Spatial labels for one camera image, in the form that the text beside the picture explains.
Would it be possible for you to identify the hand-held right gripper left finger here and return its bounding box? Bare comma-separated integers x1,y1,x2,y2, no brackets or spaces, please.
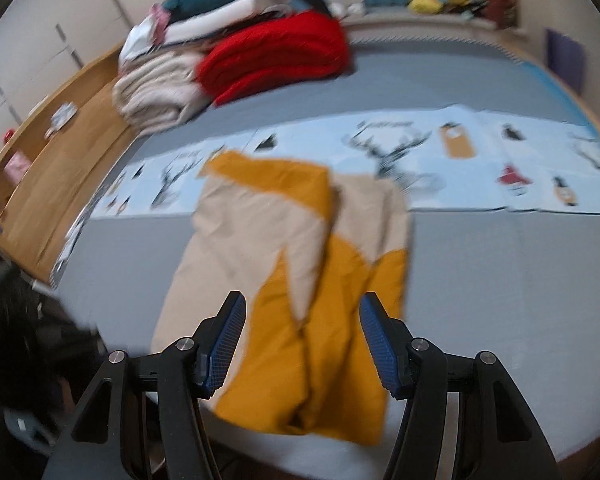
40,290,248,480

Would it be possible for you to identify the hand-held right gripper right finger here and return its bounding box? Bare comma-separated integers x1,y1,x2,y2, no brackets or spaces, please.
358,291,563,480

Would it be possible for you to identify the beige and yellow jacket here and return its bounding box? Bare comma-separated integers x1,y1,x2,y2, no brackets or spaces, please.
150,150,413,448

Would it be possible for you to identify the printed grey bed sheet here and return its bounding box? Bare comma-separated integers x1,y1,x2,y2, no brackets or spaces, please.
52,5,600,466

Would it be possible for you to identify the cream folded blanket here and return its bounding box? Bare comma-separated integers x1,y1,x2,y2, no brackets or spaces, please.
112,52,203,135

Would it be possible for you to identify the pink item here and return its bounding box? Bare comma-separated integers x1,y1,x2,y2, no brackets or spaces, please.
5,155,34,182

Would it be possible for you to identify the white packet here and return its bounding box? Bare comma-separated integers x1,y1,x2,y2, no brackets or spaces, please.
46,102,79,139

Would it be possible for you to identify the folded red blanket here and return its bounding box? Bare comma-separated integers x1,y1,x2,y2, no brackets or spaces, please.
196,10,353,107

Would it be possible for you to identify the pink and white cloth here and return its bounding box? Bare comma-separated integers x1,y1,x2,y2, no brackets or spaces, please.
119,4,172,63

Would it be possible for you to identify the white folded cloth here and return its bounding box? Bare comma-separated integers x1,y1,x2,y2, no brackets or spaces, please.
164,0,283,45

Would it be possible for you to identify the purple box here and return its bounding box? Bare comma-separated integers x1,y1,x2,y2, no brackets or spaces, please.
545,27,587,97

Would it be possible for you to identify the white small garment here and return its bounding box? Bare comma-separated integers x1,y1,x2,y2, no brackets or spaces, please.
324,0,369,19

